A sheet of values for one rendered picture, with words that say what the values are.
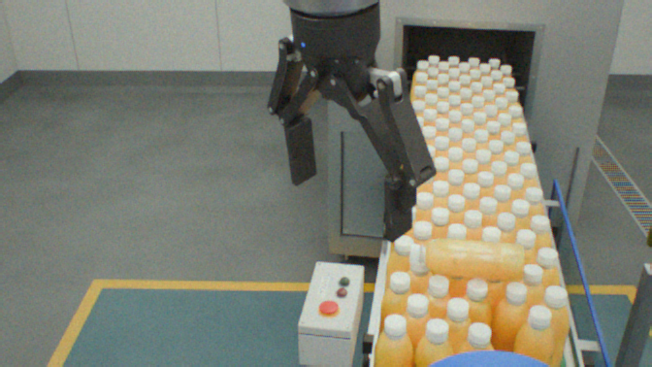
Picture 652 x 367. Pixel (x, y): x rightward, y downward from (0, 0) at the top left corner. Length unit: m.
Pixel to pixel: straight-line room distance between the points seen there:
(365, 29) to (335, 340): 0.80
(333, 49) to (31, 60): 5.29
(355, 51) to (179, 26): 4.76
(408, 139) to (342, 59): 0.09
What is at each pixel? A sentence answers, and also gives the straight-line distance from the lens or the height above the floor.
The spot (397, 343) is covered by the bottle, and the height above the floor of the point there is 1.09.
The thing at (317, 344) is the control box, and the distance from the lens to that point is 1.25.
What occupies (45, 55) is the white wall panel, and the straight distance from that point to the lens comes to 5.71.
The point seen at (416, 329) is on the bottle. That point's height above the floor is 1.07.
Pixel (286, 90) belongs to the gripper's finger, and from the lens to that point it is 0.65.
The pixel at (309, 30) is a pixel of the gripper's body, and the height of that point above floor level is 1.76.
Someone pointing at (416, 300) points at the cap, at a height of 1.12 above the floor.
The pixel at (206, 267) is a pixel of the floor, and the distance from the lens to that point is 3.26.
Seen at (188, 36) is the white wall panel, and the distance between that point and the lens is 5.28.
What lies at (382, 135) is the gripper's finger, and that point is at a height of 1.67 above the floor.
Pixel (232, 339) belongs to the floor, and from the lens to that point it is 2.84.
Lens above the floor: 1.91
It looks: 29 degrees down
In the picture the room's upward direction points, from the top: straight up
